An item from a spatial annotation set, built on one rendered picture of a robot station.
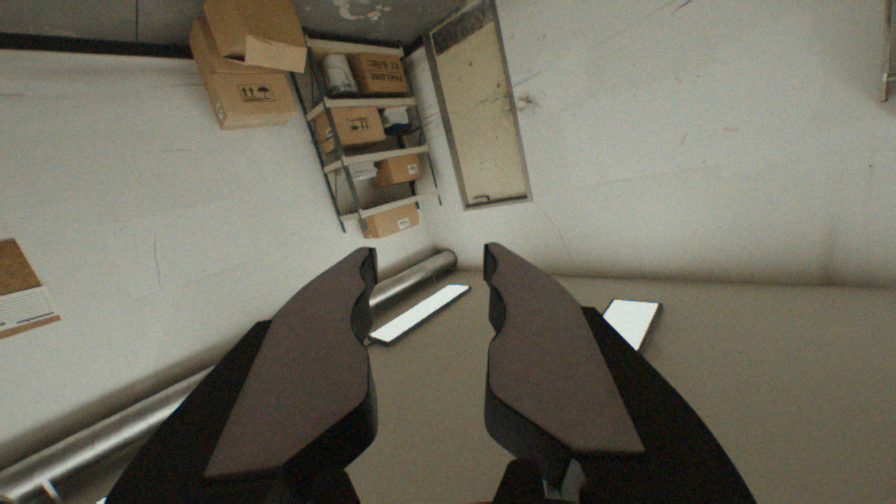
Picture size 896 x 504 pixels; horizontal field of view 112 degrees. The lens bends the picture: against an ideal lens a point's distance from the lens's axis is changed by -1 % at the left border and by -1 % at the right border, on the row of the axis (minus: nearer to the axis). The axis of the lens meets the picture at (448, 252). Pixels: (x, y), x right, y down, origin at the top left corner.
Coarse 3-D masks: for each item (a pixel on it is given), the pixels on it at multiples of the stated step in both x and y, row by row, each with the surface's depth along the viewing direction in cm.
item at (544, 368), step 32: (512, 256) 11; (512, 288) 9; (544, 288) 9; (512, 320) 8; (544, 320) 8; (576, 320) 8; (512, 352) 7; (544, 352) 7; (576, 352) 7; (512, 384) 6; (544, 384) 6; (576, 384) 6; (608, 384) 6; (512, 416) 6; (544, 416) 6; (576, 416) 6; (608, 416) 6; (512, 448) 7; (544, 448) 6; (576, 448) 5; (608, 448) 5; (640, 448) 5; (544, 480) 6
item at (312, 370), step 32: (352, 256) 11; (320, 288) 9; (352, 288) 9; (288, 320) 8; (320, 320) 8; (352, 320) 8; (288, 352) 7; (320, 352) 7; (352, 352) 7; (256, 384) 6; (288, 384) 6; (320, 384) 6; (352, 384) 6; (256, 416) 6; (288, 416) 6; (320, 416) 6; (352, 416) 6; (224, 448) 5; (256, 448) 5; (288, 448) 5; (320, 448) 6; (352, 448) 6; (224, 480) 5; (288, 480) 5
